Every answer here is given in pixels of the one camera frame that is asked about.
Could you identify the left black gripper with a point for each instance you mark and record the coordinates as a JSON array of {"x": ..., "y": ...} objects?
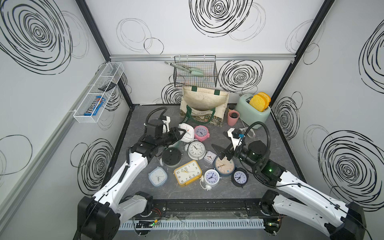
[{"x": 175, "y": 134}]

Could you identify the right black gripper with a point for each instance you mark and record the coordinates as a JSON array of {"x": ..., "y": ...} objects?
[{"x": 224, "y": 151}]

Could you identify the black round alarm clock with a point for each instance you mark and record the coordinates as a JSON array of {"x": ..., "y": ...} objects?
[{"x": 240, "y": 177}]

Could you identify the cream canvas tote bag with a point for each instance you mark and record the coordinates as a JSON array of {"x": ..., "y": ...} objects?
[{"x": 203, "y": 106}]

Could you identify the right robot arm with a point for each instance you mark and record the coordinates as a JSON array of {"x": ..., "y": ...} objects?
[{"x": 288, "y": 195}]

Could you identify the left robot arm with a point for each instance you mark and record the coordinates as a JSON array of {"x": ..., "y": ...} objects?
[{"x": 100, "y": 216}]

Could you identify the blue beige round clock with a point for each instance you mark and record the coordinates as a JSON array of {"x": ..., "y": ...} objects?
[{"x": 224, "y": 167}]

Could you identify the small white square clock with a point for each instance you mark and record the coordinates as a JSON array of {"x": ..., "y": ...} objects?
[{"x": 210, "y": 157}]

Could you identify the pink round alarm clock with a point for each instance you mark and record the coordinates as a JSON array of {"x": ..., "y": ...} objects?
[{"x": 201, "y": 133}]

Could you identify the clock lying face down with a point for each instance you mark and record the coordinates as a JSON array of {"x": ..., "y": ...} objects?
[{"x": 171, "y": 157}]

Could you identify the white twin bell clock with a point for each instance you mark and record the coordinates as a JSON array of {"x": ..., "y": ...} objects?
[{"x": 196, "y": 150}]

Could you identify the lavender white bell clock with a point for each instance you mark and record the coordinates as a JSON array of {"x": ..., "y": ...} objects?
[{"x": 210, "y": 179}]

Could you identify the yellow rectangular alarm clock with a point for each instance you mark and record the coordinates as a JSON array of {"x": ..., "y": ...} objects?
[{"x": 188, "y": 173}]

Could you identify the pale blue square clock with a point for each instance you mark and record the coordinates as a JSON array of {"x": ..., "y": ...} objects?
[{"x": 158, "y": 177}]

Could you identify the pink cup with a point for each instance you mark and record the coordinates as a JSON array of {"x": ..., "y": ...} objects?
[{"x": 233, "y": 117}]

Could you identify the mint green toaster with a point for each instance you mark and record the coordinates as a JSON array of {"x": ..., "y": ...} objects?
[{"x": 249, "y": 114}]

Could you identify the yellow toast slice front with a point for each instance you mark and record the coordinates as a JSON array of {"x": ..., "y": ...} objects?
[{"x": 259, "y": 102}]

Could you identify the yellow toast slice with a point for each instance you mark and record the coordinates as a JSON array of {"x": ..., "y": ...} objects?
[
  {"x": 259, "y": 102},
  {"x": 264, "y": 95}
]

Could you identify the green kitchen tongs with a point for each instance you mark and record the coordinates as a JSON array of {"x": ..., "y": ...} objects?
[{"x": 192, "y": 71}]

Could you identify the yellow toast slice back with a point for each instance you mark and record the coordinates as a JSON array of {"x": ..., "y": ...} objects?
[{"x": 264, "y": 95}]

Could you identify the black remote control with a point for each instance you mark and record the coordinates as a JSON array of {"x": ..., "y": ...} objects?
[{"x": 107, "y": 87}]

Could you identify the blue candy packet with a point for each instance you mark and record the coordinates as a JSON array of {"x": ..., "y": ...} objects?
[{"x": 95, "y": 106}]

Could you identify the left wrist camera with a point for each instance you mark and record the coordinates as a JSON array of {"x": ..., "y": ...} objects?
[{"x": 166, "y": 120}]

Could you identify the black wire basket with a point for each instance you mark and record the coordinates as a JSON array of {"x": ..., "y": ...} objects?
[{"x": 206, "y": 63}]

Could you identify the white wire wall shelf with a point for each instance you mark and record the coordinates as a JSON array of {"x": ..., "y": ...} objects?
[{"x": 109, "y": 72}]

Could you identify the white cable duct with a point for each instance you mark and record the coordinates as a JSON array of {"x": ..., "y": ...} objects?
[{"x": 213, "y": 224}]

